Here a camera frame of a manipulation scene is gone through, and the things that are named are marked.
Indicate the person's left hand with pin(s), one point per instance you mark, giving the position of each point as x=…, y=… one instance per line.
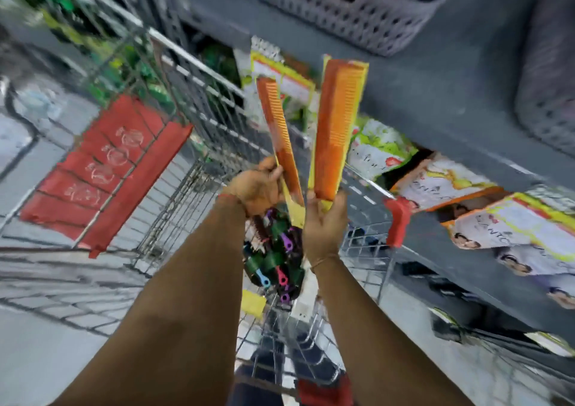
x=251, y=187

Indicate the person's right hand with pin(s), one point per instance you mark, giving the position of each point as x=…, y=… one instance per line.
x=322, y=230

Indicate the person's left fingers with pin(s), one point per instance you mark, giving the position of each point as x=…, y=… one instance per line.
x=272, y=172

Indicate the person's right fingers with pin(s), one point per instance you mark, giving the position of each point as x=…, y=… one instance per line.
x=339, y=203

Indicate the narrow orange comb yellow card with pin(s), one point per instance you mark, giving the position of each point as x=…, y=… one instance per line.
x=281, y=136

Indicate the wide orange comb yellow card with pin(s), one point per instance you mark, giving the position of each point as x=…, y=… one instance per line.
x=337, y=122

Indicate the person's right forearm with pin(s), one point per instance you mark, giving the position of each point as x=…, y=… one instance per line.
x=377, y=342

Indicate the person's left forearm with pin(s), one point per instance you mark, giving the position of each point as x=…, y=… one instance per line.
x=170, y=320

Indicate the thin thread wrist band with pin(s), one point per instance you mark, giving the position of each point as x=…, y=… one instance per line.
x=324, y=261

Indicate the white green product packet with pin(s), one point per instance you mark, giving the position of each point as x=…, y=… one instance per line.
x=379, y=149

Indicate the pack of colourful hair clips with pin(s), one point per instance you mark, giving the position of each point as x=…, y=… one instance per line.
x=276, y=257

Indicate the hanging yellow white card packet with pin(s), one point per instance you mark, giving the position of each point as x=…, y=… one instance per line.
x=278, y=82

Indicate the yellow price tag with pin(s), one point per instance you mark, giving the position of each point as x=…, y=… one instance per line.
x=253, y=303

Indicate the grey metal shelf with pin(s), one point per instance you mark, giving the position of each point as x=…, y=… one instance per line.
x=449, y=86

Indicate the red plastic cart seat flap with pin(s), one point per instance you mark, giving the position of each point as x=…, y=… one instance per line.
x=103, y=172

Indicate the person's legs in dark jeans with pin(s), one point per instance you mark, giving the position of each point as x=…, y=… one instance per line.
x=274, y=365

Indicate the white yellow orange product packet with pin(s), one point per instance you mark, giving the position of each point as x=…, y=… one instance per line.
x=516, y=228

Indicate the grey perforated plastic basket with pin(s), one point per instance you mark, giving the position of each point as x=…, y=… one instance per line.
x=350, y=10
x=550, y=82

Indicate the white packet with face print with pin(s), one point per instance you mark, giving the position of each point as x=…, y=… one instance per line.
x=561, y=293
x=530, y=264

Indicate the row of green products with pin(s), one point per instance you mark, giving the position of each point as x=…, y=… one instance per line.
x=90, y=37

